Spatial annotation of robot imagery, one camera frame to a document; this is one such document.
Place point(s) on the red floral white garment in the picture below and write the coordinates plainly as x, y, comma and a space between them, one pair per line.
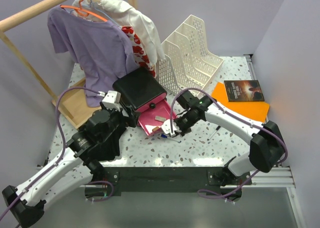
140, 55

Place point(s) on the white shirt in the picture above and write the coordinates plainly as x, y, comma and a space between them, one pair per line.
126, 15

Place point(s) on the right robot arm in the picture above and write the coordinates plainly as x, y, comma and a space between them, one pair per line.
266, 145

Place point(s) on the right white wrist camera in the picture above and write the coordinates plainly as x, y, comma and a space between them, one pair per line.
168, 127

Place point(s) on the purple t-shirt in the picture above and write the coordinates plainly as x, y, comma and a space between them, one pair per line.
102, 50

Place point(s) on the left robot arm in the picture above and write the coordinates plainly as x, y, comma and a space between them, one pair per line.
96, 140

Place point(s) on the black whiteboard marker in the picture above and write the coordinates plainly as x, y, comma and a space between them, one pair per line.
215, 131

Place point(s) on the blue wire hanger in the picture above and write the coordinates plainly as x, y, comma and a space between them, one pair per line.
94, 7

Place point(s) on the pink top drawer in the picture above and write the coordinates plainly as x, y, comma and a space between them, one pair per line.
155, 100

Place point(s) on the black round drawer knob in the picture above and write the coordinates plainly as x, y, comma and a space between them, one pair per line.
152, 105

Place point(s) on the blue whiteboard marker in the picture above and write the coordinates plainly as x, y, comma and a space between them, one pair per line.
170, 138

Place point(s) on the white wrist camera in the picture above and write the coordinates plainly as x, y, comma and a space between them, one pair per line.
168, 127
112, 100

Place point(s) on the grey worn eraser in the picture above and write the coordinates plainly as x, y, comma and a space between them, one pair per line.
159, 118

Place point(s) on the white plastic file organizer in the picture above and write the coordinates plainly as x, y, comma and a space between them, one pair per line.
188, 62

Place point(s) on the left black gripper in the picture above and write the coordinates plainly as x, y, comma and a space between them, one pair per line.
135, 115

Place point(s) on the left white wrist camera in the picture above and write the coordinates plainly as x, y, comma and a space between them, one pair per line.
112, 100

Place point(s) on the orange clothes hanger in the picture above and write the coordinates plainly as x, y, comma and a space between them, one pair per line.
83, 12

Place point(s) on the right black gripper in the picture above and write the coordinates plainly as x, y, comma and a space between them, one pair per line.
183, 132

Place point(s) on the wooden clothes rack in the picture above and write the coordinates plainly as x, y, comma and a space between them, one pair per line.
73, 106

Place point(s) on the black drawer cabinet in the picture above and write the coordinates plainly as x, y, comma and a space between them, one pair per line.
139, 89

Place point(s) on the dark hardcover book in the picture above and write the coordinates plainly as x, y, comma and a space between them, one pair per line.
243, 91

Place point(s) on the orange clip folder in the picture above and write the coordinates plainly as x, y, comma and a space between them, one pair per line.
253, 110

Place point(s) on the pink drawer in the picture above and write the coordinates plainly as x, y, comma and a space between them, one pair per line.
155, 100
151, 120

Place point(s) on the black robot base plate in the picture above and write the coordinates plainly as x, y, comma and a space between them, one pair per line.
162, 179

